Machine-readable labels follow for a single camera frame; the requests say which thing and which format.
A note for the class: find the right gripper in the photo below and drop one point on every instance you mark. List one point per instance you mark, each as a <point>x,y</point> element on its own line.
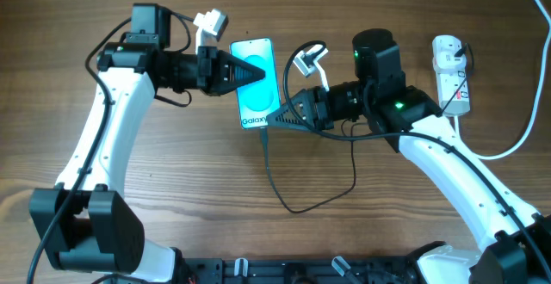
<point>324,120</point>

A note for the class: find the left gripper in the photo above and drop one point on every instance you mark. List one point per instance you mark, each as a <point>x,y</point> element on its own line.
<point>213,70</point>

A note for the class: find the light blue smartphone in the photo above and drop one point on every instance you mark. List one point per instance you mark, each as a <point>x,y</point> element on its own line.
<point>257,100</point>

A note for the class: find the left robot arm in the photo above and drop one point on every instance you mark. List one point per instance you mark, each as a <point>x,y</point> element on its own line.
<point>83,221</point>

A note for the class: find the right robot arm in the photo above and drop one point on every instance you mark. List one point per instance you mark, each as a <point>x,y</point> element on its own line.
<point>512,237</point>

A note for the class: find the white USB charger plug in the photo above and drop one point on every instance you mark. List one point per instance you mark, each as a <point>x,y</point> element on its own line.
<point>445,62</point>

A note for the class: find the white power strip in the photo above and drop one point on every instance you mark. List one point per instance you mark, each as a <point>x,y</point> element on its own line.
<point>452,90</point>

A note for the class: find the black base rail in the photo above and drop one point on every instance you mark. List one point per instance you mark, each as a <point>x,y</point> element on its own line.
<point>379,269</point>

